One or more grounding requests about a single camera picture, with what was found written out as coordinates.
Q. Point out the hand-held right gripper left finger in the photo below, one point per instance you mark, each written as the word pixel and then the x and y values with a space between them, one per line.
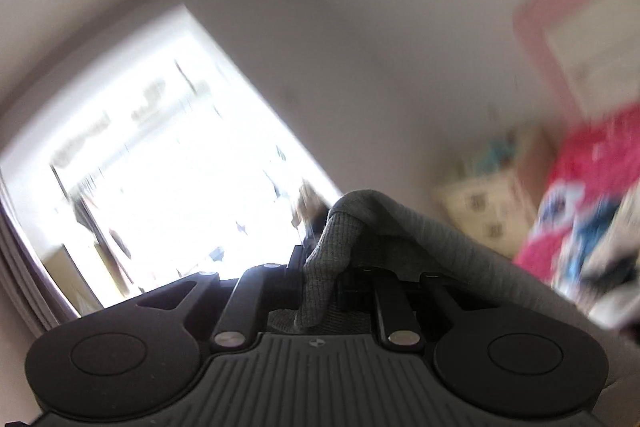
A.
pixel 290 287

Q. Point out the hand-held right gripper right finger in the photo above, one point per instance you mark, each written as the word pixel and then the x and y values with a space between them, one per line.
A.
pixel 355 292

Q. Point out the grey cotton garment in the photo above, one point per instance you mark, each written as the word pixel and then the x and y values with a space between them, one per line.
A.
pixel 425 247

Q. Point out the cardboard box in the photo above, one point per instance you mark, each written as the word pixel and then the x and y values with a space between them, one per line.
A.
pixel 495 202

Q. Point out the bright window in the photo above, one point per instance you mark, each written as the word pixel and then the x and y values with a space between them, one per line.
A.
pixel 175 147

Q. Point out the light blue garment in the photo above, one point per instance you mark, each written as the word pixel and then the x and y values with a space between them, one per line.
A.
pixel 592 219

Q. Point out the pink flower print blanket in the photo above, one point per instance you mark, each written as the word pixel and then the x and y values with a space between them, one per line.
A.
pixel 575 167

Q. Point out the white fleece garment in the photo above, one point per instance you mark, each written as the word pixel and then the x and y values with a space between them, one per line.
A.
pixel 617 257

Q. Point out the pale curtain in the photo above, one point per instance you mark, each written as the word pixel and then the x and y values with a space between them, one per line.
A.
pixel 25 272

